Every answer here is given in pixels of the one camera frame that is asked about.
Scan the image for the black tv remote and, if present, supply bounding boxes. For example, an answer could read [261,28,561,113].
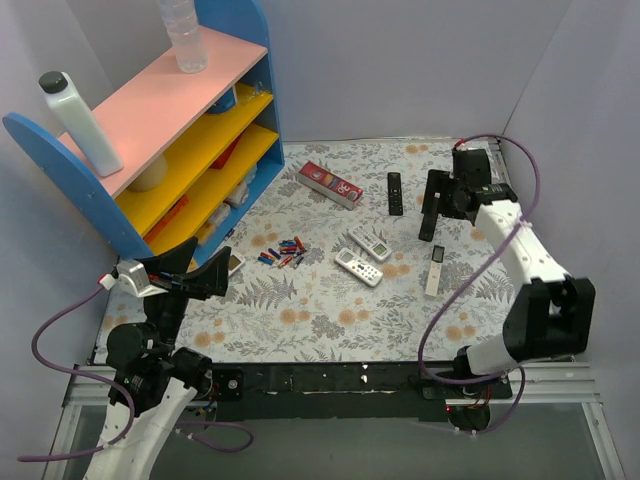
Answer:
[387,172,404,216]

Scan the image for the white packets on shelf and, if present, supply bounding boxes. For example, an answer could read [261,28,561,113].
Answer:
[196,181,249,246]

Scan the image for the white ac remote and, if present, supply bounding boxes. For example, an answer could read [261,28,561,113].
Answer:
[348,226,391,262]
[335,248,383,287]

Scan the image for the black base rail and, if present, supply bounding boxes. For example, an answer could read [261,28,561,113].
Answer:
[187,361,512,423]

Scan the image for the blue white can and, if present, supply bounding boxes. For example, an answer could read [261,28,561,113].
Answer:
[206,85,237,115]

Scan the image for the slim white remote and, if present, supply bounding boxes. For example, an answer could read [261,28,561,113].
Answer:
[425,245,445,297]

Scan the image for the white ac remote lower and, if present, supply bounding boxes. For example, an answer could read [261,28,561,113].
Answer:
[335,248,383,287]

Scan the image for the white bottle black cap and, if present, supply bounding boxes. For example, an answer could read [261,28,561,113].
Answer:
[38,71,124,177]

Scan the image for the beige cylinder on shelf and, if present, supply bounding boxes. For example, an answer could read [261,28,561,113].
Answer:
[127,155,168,193]

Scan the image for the red toothpaste box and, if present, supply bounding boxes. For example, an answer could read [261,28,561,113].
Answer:
[296,161,363,210]

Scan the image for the pile of small batteries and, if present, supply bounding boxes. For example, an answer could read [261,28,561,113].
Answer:
[257,236,307,269]

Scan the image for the orange box on shelf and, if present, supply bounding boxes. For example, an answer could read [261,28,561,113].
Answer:
[144,195,189,243]

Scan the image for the floral table mat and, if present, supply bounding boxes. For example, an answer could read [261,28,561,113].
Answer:
[93,139,559,364]

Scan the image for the clear plastic water bottle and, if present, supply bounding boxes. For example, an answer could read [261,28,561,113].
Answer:
[157,0,208,74]

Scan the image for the blue pink yellow shelf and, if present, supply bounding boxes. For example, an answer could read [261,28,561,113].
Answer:
[3,1,284,258]

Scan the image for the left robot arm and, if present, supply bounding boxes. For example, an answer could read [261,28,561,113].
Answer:
[85,237,231,479]

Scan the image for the white ac remote upper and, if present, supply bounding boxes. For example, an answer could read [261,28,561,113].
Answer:
[348,226,391,262]

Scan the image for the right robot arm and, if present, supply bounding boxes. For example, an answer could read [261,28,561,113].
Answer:
[419,146,596,398]

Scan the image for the small white display remote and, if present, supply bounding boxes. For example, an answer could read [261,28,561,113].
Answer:
[228,253,246,277]

